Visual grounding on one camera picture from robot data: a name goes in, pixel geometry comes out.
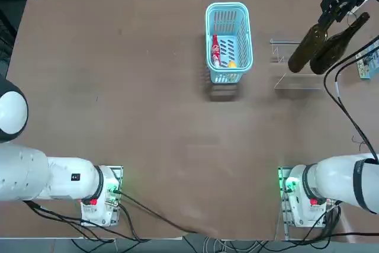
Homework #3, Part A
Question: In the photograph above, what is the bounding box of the dark brown wine bottle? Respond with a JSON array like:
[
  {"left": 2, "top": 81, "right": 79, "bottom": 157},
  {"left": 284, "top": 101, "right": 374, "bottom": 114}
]
[
  {"left": 287, "top": 12, "right": 330, "bottom": 73},
  {"left": 309, "top": 12, "right": 371, "bottom": 75}
]

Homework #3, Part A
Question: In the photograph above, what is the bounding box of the clear acrylic stepped shelf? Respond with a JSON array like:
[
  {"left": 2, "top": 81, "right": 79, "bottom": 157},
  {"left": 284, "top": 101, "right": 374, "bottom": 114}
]
[{"left": 269, "top": 39, "right": 341, "bottom": 91}]

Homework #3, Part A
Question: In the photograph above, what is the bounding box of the blue printed paper bag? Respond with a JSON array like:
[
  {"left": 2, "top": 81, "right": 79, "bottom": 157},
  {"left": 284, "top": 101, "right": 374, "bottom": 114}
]
[{"left": 356, "top": 39, "right": 379, "bottom": 79}]

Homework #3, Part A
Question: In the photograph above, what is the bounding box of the light blue plastic basket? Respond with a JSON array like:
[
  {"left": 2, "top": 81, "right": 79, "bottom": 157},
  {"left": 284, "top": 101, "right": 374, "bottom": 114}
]
[{"left": 205, "top": 2, "right": 254, "bottom": 84}]

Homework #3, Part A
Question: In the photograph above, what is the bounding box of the red cola bottle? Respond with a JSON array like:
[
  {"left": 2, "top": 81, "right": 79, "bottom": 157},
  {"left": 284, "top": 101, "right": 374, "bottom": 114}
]
[{"left": 210, "top": 34, "right": 221, "bottom": 69}]

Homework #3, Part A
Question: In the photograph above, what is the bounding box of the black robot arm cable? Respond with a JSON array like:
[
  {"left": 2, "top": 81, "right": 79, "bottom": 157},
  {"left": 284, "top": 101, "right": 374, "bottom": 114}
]
[{"left": 323, "top": 35, "right": 379, "bottom": 162}]

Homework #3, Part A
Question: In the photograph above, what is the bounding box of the black base cable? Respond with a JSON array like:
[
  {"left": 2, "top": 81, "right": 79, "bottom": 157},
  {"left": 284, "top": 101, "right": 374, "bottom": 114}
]
[{"left": 117, "top": 190, "right": 198, "bottom": 234}]

